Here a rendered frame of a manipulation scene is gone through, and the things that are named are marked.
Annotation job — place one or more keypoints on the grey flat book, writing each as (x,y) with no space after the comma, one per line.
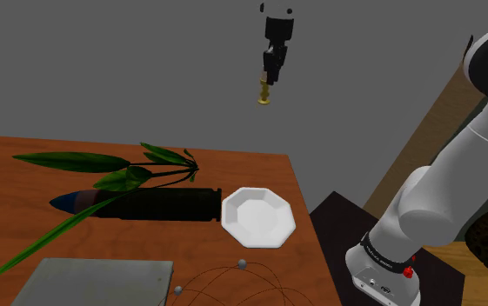
(95,282)

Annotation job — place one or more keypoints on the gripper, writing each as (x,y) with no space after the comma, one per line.
(278,29)

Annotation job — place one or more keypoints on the white octagonal dish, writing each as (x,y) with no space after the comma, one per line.
(257,217)

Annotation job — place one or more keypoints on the small gold candlestick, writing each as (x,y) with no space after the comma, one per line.
(264,94)

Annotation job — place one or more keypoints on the green leafy plant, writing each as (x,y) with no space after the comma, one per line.
(74,162)

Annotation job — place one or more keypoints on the black cartridge with blue tip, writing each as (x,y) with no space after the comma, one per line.
(163,204)

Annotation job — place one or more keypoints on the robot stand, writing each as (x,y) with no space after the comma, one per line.
(341,229)

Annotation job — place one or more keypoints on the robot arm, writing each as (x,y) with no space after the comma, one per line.
(447,190)

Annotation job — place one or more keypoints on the brown wooden table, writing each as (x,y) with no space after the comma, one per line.
(27,229)

